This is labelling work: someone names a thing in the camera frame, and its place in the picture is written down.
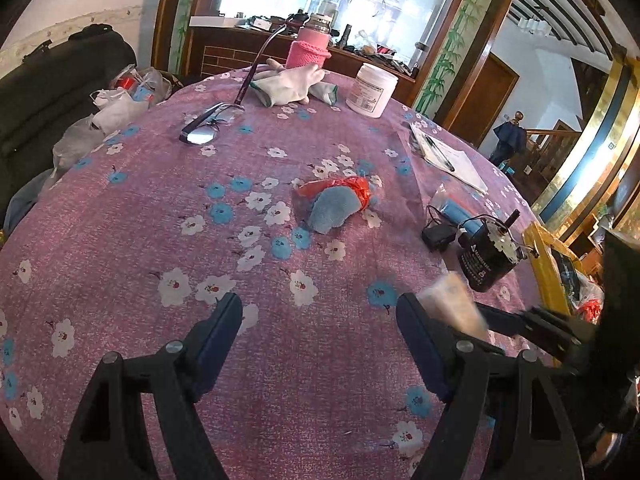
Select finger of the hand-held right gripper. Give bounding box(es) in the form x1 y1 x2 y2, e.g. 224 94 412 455
474 302 597 362

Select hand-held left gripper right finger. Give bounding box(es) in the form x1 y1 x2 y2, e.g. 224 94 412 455
395 292 583 480

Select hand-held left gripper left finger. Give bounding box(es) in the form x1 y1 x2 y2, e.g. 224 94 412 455
57 291 244 480

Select yellow box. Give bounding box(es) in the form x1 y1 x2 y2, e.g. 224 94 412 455
522 221 608 326

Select purple floral tablecloth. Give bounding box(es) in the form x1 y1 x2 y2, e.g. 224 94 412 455
0 65 566 480

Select clear bag with blue cylinder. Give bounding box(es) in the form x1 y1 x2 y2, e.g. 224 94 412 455
429 183 483 225

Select white notepad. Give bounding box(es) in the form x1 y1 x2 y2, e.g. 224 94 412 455
409 121 489 195

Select red wrapped blue towel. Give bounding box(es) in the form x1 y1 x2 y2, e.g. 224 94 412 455
296 175 373 235

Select black pen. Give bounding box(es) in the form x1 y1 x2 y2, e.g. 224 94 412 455
424 135 456 172

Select dark jacket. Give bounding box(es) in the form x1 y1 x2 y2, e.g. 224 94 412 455
492 121 528 167

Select gold and black pillar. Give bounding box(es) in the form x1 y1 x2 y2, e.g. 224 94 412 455
531 55 640 241

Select wooden stair railing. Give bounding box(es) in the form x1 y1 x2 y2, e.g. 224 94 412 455
520 120 583 196

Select eyeglasses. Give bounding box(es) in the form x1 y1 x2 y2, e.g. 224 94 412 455
179 16 301 147

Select wooden door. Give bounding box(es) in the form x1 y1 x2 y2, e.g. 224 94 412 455
452 52 521 148

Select blue-grey cloth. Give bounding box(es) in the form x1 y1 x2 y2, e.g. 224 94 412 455
4 169 53 233

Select grey clear plastic bag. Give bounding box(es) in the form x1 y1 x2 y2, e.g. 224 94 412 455
51 114 108 183

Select white plastic bag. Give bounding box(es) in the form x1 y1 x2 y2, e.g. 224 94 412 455
90 87 151 133

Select white plastic jar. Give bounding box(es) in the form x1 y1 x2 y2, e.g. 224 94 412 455
345 62 400 119

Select clear bag with red item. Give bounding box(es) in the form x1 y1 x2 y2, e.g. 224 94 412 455
111 64 173 106

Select bamboo painted panel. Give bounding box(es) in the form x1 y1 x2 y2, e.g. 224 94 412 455
414 0 506 113
167 0 201 73

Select wooden sideboard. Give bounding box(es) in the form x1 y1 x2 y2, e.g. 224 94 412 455
189 15 418 108

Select pink knitted bottle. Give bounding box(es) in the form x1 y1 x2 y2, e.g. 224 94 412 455
285 11 334 70

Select black fabric bag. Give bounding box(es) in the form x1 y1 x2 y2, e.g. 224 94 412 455
0 24 138 161

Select white flat box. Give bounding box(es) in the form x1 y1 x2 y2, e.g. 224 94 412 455
189 15 248 28

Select black pouch with cable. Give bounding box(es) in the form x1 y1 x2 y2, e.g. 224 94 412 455
457 209 541 294

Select black power adapter with cable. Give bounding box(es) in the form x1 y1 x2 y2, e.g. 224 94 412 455
421 205 463 253

